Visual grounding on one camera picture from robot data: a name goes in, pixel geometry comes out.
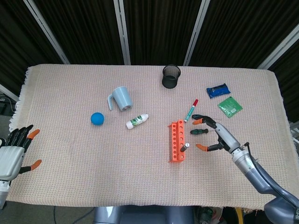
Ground left robot hand, orange fingertips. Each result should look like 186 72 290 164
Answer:
0 125 43 182

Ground right robot hand, orange fingertips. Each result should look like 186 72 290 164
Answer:
191 114 241 154

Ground orange tube rack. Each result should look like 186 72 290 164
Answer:
167 119 187 163

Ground green circuit board bag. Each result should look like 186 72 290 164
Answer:
217 96 243 119

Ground green pen red cap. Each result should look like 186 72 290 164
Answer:
183 98 199 124

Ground blue packet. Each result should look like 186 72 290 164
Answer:
206 83 231 99

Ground cluttered waste bin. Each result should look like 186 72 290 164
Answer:
196 206 243 224

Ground black mesh pen cup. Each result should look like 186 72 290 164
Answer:
162 64 181 89

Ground beige woven tablecloth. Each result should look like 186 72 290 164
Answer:
8 64 286 214

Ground black curtain panel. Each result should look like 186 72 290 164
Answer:
268 46 299 123
0 0 65 94
189 0 299 69
123 0 201 66
35 0 124 65

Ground white glue bottle green label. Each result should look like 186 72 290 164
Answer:
126 113 150 130

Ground blue ball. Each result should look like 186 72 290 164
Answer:
90 112 105 126

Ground light blue plastic mug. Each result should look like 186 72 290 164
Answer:
107 86 134 113

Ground grey robot torso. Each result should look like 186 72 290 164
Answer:
93 205 194 224

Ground green-handled screwdriver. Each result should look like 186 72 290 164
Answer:
190 128 217 135

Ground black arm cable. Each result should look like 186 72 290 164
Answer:
245 141 299 210

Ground aluminium partition post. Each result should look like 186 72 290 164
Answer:
183 0 211 66
257 23 299 70
23 0 71 65
0 84 19 102
114 0 131 65

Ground metal frame rack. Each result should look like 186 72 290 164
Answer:
289 121 299 140

